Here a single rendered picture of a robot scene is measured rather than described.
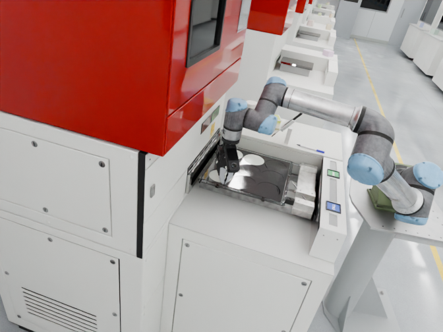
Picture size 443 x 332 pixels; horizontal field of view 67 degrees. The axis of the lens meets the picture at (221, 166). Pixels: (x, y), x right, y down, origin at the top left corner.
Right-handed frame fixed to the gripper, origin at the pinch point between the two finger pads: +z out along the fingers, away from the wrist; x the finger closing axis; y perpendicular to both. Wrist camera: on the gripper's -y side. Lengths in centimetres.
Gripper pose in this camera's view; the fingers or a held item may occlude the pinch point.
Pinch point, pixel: (224, 182)
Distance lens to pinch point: 138.1
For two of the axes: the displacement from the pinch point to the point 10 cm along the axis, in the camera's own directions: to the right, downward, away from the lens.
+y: -2.2, -5.4, 8.1
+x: -9.6, 0.0, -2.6
